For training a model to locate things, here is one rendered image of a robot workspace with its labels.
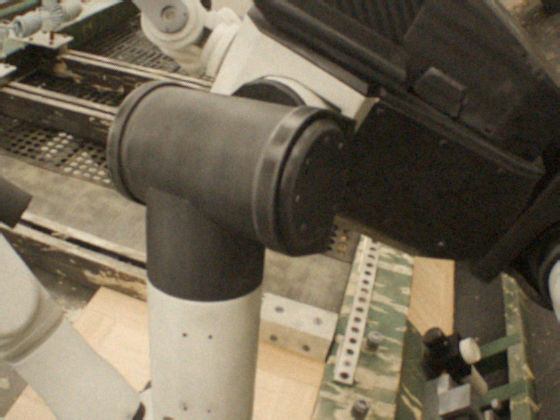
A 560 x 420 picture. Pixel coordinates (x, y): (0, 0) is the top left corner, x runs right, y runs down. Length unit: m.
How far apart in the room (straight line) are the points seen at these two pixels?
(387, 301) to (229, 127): 0.72
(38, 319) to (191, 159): 0.19
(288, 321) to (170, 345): 0.49
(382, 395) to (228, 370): 0.47
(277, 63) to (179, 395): 0.27
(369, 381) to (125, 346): 0.39
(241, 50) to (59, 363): 0.30
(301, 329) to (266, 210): 0.58
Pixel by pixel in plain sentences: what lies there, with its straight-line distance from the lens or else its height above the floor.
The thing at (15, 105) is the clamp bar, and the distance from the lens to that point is 1.55.
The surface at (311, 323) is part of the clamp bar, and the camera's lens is 0.90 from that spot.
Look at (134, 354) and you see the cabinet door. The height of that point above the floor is 1.12.
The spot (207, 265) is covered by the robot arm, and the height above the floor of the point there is 1.26.
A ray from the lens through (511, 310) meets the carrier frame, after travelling 1.89.
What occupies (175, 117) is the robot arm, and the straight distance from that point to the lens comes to 0.37.
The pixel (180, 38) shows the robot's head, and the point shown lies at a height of 1.40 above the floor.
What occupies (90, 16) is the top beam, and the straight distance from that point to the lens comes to 2.08.
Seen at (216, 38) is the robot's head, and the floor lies 1.38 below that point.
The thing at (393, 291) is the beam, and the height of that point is 0.85.
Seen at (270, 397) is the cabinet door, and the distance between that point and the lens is 0.86.
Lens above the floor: 1.36
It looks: 16 degrees down
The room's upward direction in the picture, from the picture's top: 41 degrees counter-clockwise
